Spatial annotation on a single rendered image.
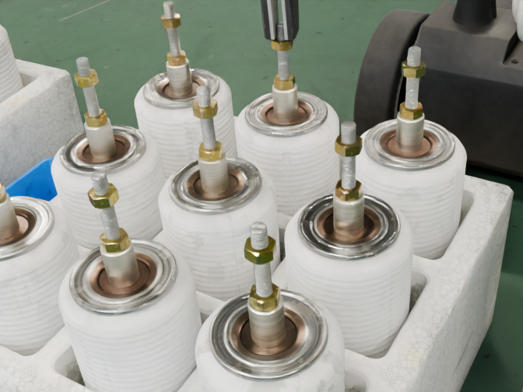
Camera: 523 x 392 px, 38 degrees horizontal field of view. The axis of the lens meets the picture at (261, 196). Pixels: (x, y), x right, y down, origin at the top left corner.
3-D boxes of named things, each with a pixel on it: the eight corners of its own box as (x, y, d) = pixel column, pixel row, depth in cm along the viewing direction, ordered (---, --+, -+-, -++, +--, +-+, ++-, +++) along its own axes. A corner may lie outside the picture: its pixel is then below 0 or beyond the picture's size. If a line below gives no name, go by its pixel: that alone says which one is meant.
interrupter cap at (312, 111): (262, 148, 65) (261, 141, 64) (233, 108, 71) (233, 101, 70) (342, 127, 67) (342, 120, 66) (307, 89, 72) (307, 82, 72)
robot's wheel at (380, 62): (405, 110, 115) (412, -16, 103) (437, 117, 113) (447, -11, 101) (351, 180, 102) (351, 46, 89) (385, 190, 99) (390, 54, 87)
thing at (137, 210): (80, 331, 74) (33, 184, 63) (105, 264, 81) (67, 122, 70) (176, 333, 73) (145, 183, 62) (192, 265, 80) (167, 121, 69)
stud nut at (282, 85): (276, 92, 66) (276, 83, 65) (271, 83, 67) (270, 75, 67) (298, 88, 66) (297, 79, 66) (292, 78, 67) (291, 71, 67)
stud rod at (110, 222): (110, 260, 52) (87, 173, 48) (124, 255, 53) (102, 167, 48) (116, 268, 51) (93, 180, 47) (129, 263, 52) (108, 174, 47)
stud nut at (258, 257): (250, 242, 44) (248, 231, 44) (278, 244, 44) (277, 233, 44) (243, 264, 43) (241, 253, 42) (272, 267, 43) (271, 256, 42)
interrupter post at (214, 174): (236, 185, 61) (233, 152, 59) (217, 201, 59) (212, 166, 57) (214, 176, 62) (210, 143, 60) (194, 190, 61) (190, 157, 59)
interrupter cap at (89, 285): (54, 272, 54) (52, 265, 54) (149, 231, 57) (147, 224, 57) (96, 336, 49) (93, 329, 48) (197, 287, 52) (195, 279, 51)
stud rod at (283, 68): (282, 105, 67) (277, 26, 63) (278, 99, 68) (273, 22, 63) (292, 103, 67) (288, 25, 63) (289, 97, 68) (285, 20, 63)
